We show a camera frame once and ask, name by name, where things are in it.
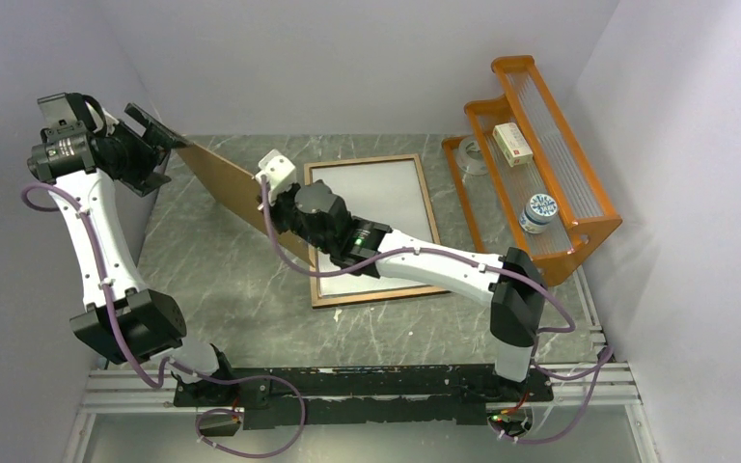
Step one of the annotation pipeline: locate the blue white ceramic jar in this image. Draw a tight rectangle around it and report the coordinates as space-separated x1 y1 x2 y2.
518 193 559 234

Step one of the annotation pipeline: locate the aluminium rail frame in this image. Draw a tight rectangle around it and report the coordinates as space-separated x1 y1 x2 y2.
65 267 658 462

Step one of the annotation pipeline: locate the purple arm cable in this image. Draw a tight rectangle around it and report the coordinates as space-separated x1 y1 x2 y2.
21 183 308 460
260 176 615 447

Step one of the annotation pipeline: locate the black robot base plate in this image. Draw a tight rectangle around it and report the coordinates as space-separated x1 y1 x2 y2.
173 364 554 430

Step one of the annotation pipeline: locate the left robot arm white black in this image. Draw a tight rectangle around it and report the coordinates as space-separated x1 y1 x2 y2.
21 93 238 405

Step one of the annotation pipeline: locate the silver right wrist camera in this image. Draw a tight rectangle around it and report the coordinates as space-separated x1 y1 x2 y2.
255 150 297 193

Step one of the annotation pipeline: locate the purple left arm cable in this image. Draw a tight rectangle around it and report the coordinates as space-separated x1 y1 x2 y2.
21 183 308 460

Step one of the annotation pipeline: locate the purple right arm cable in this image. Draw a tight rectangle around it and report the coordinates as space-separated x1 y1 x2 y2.
260 176 615 447

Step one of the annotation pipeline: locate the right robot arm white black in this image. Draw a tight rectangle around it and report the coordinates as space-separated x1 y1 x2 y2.
258 175 557 400

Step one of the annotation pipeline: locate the landscape photo print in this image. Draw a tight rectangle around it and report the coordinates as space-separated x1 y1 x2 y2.
309 159 439 298

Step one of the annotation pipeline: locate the white red medicine box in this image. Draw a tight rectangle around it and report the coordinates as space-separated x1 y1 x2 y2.
492 123 534 167

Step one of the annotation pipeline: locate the orange wooden shelf rack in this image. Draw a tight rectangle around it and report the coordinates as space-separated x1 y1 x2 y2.
441 55 622 286

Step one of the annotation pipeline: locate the brown frame backing board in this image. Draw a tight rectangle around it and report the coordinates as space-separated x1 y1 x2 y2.
175 141 316 268

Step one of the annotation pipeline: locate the light wooden picture frame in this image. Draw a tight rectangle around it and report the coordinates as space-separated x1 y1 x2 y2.
303 152 452 310

